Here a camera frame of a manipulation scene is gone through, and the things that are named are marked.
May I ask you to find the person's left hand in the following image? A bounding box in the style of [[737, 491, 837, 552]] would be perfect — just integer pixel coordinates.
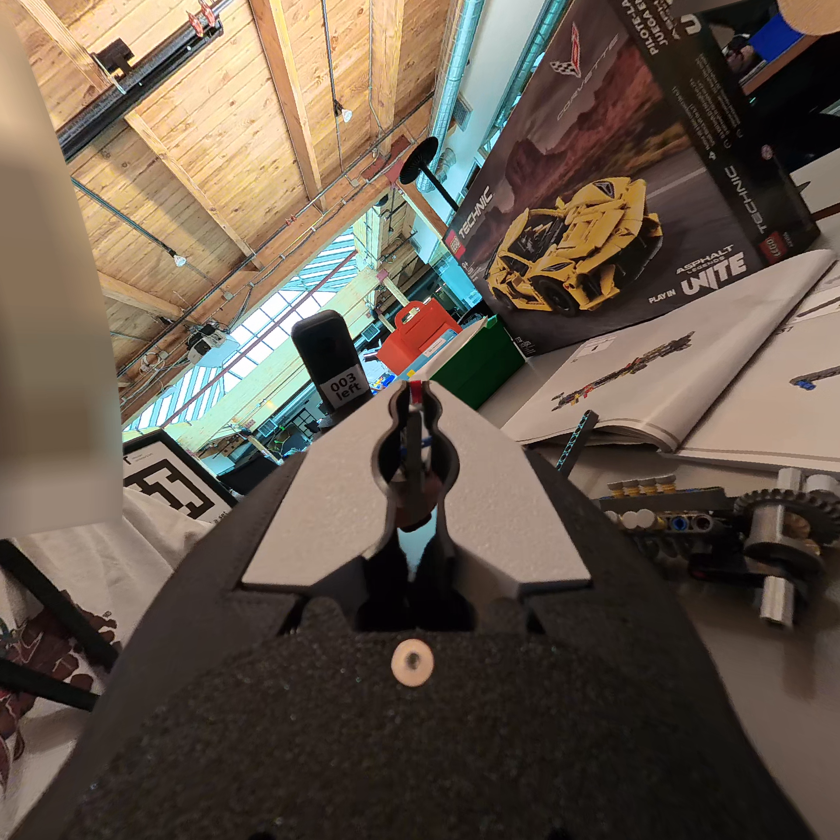
[[394, 482, 448, 534]]

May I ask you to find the black framed marker sign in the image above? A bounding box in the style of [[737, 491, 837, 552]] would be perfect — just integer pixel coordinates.
[[123, 430, 238, 524]]

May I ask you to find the grey lego car chassis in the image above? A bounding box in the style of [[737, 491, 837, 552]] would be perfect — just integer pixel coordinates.
[[594, 468, 840, 630]]

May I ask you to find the ceiling camera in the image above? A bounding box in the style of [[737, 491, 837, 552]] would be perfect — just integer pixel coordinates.
[[185, 323, 228, 360]]

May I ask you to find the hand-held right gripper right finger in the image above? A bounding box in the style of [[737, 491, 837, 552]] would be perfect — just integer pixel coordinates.
[[423, 381, 592, 610]]

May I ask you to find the green storage bin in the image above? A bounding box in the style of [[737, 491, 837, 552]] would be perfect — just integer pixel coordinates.
[[430, 315, 527, 411]]

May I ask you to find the yellow car lego box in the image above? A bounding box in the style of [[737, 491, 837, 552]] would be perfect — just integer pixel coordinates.
[[445, 0, 821, 358]]

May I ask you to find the long dark grey lego beam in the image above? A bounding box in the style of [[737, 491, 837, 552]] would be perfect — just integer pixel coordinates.
[[556, 410, 600, 475], [402, 407, 429, 522]]

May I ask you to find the black lanyard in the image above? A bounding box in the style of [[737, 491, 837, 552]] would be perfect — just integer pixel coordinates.
[[0, 539, 120, 713]]

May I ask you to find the person's white shirt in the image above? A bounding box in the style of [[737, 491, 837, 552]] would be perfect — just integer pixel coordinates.
[[0, 489, 217, 815]]

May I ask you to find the orange felt bag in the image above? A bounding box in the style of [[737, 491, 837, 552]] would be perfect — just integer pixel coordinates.
[[377, 298, 463, 376]]

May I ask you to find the open lego instruction booklet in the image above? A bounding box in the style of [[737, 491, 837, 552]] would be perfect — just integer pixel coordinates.
[[502, 249, 840, 475]]

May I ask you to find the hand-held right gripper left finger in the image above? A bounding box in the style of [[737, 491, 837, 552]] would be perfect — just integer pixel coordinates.
[[241, 379, 411, 631]]

